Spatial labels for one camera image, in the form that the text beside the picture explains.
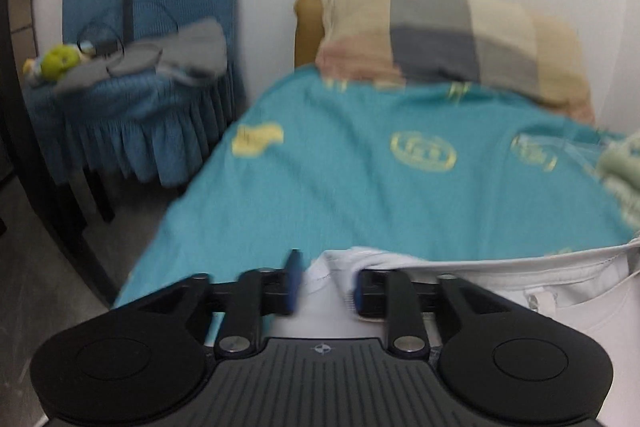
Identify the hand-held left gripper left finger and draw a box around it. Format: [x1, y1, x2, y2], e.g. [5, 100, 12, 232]
[134, 249, 306, 358]

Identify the black cable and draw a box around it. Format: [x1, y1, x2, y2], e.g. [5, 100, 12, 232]
[77, 1, 182, 76]

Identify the teal printed bed sheet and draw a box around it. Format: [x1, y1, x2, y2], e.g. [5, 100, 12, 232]
[112, 69, 640, 344]

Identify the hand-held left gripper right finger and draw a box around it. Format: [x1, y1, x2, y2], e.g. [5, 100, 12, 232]
[352, 269, 522, 359]

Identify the plaid pillow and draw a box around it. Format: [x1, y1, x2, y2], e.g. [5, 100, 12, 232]
[314, 0, 596, 124]

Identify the pale green blanket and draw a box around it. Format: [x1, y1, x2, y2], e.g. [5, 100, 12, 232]
[597, 139, 640, 229]

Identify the yellow green plush toy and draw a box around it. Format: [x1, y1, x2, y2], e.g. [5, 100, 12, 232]
[22, 43, 94, 82]

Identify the white garment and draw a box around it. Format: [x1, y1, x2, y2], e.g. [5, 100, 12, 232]
[295, 239, 640, 427]

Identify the grey cloth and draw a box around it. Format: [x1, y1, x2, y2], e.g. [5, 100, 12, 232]
[52, 18, 229, 96]

